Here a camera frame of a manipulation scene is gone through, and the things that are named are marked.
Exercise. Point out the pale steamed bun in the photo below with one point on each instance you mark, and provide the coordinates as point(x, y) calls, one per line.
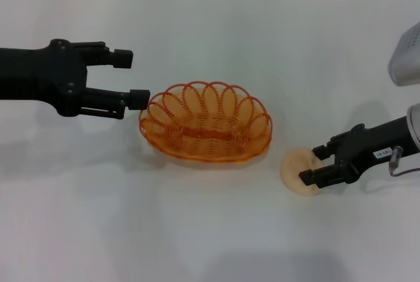
point(292, 172)

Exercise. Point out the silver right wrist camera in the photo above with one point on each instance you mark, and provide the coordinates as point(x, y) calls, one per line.
point(407, 62)

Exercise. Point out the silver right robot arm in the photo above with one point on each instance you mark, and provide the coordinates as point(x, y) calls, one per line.
point(414, 131)

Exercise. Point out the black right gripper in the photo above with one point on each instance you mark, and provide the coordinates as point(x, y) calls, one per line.
point(367, 147)

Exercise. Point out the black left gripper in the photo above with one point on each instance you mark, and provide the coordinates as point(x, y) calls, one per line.
point(39, 75)

